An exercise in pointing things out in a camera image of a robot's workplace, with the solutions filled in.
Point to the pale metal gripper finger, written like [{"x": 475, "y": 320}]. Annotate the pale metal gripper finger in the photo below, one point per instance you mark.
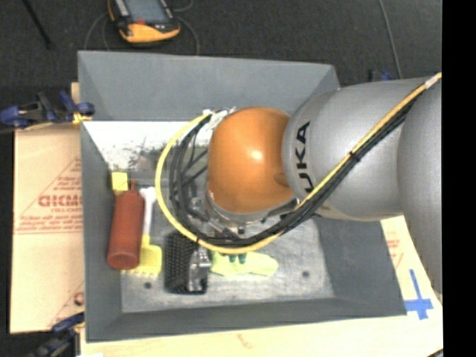
[
  {"x": 202, "y": 263},
  {"x": 198, "y": 284}
]

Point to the black studded brush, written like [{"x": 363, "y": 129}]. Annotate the black studded brush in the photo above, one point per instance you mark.
[{"x": 178, "y": 262}]

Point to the yellow-green cloth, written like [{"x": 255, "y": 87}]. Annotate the yellow-green cloth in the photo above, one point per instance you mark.
[{"x": 260, "y": 265}]

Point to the red-brown squeeze bottle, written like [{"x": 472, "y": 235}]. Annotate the red-brown squeeze bottle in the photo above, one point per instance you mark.
[{"x": 126, "y": 225}]

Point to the small yellow square block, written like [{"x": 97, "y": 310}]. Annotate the small yellow square block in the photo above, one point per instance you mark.
[{"x": 119, "y": 181}]

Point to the grey metal bin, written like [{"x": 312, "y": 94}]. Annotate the grey metal bin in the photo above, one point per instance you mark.
[{"x": 230, "y": 84}]

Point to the brown cardboard board, red print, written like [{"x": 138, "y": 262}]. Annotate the brown cardboard board, red print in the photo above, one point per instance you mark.
[{"x": 44, "y": 273}]

